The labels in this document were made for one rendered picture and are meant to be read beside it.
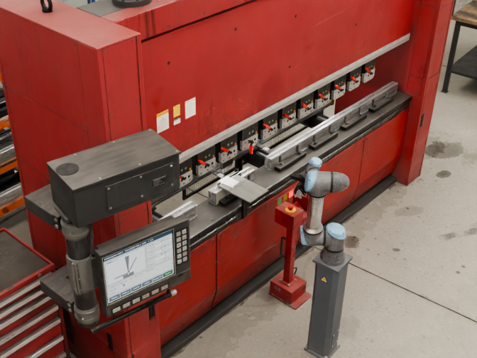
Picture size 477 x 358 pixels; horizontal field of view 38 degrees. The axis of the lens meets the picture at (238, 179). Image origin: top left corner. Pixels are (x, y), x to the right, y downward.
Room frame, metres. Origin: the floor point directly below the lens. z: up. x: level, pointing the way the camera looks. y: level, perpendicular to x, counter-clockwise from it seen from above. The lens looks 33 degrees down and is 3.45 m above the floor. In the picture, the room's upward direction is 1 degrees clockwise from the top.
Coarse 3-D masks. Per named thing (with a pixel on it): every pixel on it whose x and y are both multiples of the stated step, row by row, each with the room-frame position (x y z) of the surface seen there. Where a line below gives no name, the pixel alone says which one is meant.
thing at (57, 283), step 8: (56, 272) 2.54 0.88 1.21; (64, 272) 2.54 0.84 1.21; (40, 280) 2.48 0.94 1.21; (48, 280) 2.49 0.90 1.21; (56, 280) 2.49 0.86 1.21; (64, 280) 2.49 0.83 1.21; (48, 288) 2.44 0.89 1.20; (56, 288) 2.43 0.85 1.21; (64, 288) 2.43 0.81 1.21; (56, 296) 2.40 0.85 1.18; (64, 296) 2.37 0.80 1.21; (72, 296) 2.38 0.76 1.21; (64, 304) 2.36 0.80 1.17; (72, 304) 2.34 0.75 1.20; (72, 312) 2.33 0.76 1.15
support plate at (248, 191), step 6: (240, 180) 3.70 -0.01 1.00; (246, 180) 3.70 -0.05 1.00; (222, 186) 3.63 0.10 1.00; (228, 186) 3.63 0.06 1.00; (240, 186) 3.64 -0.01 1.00; (246, 186) 3.64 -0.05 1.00; (252, 186) 3.64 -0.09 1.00; (258, 186) 3.64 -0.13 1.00; (234, 192) 3.56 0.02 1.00; (240, 192) 3.56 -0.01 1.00; (246, 192) 3.57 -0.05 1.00; (252, 192) 3.57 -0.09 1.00; (258, 192) 3.57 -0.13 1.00; (264, 192) 3.57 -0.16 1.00; (246, 198) 3.50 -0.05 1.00; (252, 198) 3.50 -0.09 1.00
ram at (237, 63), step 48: (288, 0) 4.07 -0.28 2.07; (336, 0) 4.46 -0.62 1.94; (384, 0) 4.94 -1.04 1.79; (144, 48) 3.19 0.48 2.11; (192, 48) 3.45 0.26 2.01; (240, 48) 3.74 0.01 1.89; (288, 48) 4.09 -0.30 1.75; (336, 48) 4.51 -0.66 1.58; (192, 96) 3.44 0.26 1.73; (240, 96) 3.74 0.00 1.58; (288, 96) 4.11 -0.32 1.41; (192, 144) 3.43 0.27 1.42
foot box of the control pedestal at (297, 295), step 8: (272, 280) 3.74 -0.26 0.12; (304, 280) 3.75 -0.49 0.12; (272, 288) 3.73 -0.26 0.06; (280, 288) 3.68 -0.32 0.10; (288, 288) 3.66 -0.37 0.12; (296, 288) 3.66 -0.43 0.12; (304, 288) 3.73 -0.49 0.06; (280, 296) 3.67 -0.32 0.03; (288, 296) 3.63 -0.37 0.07; (296, 296) 3.66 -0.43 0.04; (304, 296) 3.70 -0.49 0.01; (288, 304) 3.61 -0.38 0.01; (296, 304) 3.62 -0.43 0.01
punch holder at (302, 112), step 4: (312, 92) 4.32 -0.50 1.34; (308, 96) 4.28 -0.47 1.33; (312, 96) 4.32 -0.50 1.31; (300, 100) 4.22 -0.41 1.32; (304, 100) 4.25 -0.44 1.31; (308, 100) 4.28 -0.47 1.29; (296, 104) 4.24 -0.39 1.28; (300, 104) 4.22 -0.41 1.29; (308, 104) 4.29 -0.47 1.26; (312, 104) 4.32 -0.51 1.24; (296, 108) 4.24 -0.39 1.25; (300, 108) 4.22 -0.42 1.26; (304, 108) 4.25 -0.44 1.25; (312, 108) 4.32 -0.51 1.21; (296, 112) 4.24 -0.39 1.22; (300, 112) 4.22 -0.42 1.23; (304, 112) 4.25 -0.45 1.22; (308, 112) 4.29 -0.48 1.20; (296, 116) 4.24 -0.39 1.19; (300, 116) 4.22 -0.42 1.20; (304, 116) 4.25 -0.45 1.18
